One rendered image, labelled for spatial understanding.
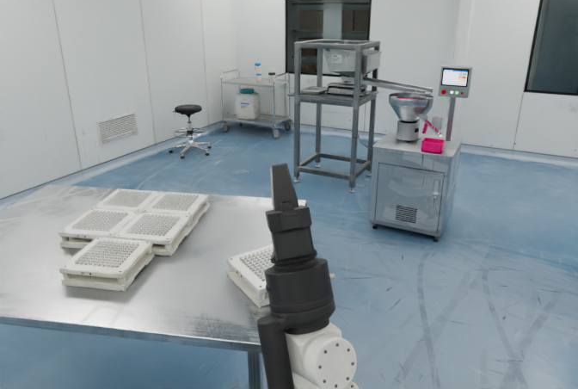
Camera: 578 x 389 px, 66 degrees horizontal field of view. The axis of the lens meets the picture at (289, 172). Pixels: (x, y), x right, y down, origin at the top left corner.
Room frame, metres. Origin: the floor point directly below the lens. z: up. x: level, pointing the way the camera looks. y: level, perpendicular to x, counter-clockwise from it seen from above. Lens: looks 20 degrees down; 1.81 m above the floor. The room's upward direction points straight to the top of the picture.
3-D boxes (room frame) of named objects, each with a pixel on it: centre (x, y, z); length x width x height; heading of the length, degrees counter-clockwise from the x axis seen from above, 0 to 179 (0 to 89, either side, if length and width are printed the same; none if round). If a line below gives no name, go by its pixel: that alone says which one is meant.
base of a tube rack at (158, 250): (1.74, 0.58, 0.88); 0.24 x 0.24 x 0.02; 81
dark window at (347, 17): (6.81, -0.53, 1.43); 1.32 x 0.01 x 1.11; 62
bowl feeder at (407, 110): (3.70, -1.07, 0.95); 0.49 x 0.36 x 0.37; 62
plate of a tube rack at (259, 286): (1.43, 0.07, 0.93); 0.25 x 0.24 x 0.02; 124
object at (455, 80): (3.66, -1.34, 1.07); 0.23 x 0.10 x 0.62; 62
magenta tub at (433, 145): (3.39, -1.13, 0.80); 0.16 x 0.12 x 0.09; 62
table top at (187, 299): (1.75, 0.73, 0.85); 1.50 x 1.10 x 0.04; 81
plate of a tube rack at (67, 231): (1.78, 0.83, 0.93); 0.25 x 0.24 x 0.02; 171
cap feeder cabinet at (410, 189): (3.64, -1.09, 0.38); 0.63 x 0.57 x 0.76; 62
